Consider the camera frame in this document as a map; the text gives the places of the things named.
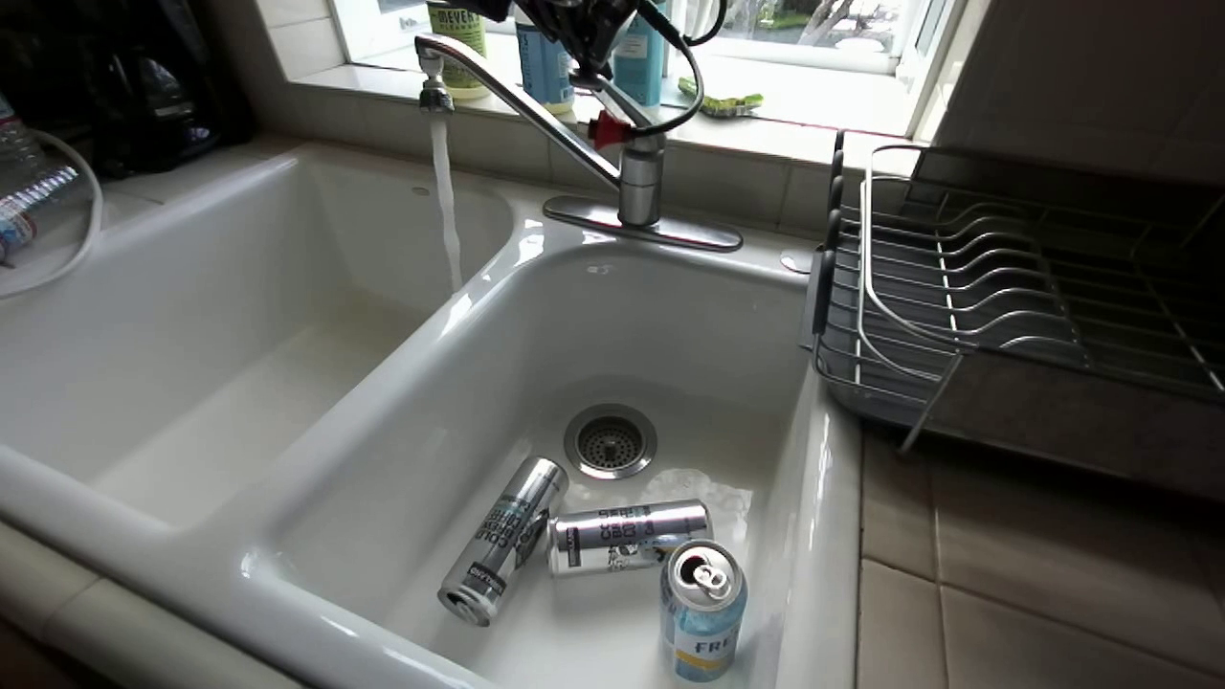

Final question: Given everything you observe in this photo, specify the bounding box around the green soap bottle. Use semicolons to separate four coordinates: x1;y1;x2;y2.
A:
425;3;495;107

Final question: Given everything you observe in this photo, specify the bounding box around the lying silver can left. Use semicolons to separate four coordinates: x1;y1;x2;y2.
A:
435;456;568;628

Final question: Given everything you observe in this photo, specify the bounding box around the metal sink drain strainer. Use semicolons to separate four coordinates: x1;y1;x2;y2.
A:
563;401;658;484

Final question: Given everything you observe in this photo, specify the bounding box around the white double basin sink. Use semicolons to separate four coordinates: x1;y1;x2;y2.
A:
0;144;859;689

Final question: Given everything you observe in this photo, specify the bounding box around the lying silver can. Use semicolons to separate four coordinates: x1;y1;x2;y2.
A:
435;456;568;628
548;496;712;574

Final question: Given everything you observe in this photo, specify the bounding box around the upright blue drink can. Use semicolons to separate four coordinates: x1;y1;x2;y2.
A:
663;542;746;681

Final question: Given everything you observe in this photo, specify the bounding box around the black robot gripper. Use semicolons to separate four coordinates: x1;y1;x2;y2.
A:
451;0;643;77

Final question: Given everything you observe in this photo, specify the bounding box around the chrome kitchen faucet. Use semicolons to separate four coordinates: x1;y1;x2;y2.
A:
415;36;743;252

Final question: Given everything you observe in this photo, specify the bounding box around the green cloth on windowsill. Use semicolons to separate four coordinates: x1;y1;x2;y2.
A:
679;77;767;124

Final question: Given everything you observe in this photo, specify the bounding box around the blue bottle white cap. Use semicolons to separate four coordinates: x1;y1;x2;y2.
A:
517;23;573;115

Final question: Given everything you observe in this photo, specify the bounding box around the lying silver can middle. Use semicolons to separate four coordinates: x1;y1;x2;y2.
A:
548;496;712;574

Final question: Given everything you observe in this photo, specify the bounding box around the metal dish drying rack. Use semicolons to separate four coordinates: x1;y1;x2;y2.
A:
809;144;1225;502

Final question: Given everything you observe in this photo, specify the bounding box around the teal bottle on windowsill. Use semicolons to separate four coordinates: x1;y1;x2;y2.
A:
614;18;665;107

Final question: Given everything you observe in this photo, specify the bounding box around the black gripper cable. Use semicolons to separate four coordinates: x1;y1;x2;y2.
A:
598;0;735;142

